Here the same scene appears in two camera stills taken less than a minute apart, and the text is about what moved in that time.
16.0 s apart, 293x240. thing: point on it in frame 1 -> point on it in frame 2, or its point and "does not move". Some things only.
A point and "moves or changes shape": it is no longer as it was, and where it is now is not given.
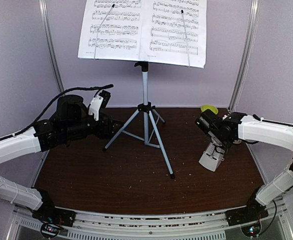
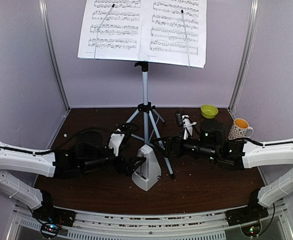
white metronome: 211,157 moves or changes shape
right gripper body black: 225,145 -> 178,140
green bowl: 213,109 does not move
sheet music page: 173,32 does not move
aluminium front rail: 203,225 does not move
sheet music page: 114,29 does not move
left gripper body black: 100,132 -> 121,168
